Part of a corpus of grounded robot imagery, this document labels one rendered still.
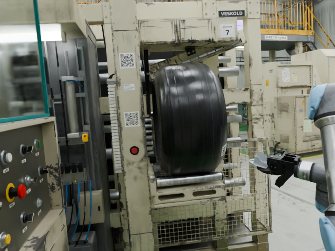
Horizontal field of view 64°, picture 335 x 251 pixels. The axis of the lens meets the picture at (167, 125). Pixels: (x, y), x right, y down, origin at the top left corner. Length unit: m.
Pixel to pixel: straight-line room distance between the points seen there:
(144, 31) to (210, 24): 0.40
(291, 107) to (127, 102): 4.78
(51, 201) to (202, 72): 0.86
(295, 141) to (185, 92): 4.83
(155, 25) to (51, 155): 0.96
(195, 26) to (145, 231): 1.20
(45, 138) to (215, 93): 0.73
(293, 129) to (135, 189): 4.76
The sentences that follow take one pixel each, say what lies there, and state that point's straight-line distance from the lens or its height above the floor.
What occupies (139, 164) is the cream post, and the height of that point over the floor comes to 0.99.
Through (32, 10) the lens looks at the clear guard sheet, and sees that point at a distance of 1.17.
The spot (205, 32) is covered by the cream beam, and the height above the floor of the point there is 1.70.
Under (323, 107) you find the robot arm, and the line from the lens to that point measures 0.98.
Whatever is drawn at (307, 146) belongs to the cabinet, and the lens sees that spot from 6.14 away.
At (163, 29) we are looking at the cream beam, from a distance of 1.69.
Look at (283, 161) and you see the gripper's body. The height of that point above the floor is 1.03.
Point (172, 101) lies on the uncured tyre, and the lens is 1.18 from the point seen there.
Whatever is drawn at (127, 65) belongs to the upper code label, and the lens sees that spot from 1.38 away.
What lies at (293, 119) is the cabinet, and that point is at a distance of 5.86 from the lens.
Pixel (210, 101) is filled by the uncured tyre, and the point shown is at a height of 1.28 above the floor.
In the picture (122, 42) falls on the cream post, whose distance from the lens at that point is 1.40.
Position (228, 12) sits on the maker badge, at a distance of 2.16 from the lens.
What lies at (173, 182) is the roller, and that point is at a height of 0.90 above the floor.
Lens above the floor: 1.30
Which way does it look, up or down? 5 degrees down
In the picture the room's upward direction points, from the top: 4 degrees counter-clockwise
